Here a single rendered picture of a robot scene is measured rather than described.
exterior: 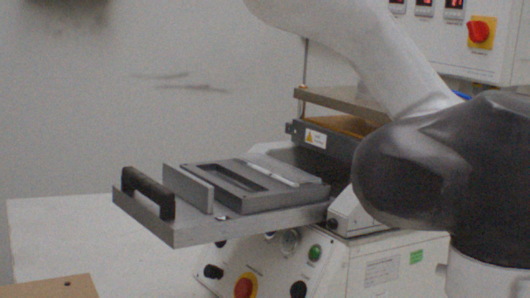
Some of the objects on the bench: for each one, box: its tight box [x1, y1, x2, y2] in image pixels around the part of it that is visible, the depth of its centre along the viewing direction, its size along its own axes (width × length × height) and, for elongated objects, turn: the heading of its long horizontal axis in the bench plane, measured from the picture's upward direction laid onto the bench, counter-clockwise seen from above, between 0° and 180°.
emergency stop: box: [234, 277, 253, 298], centre depth 114 cm, size 2×4×4 cm, turn 21°
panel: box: [195, 224, 338, 298], centre depth 114 cm, size 2×30×19 cm, turn 21°
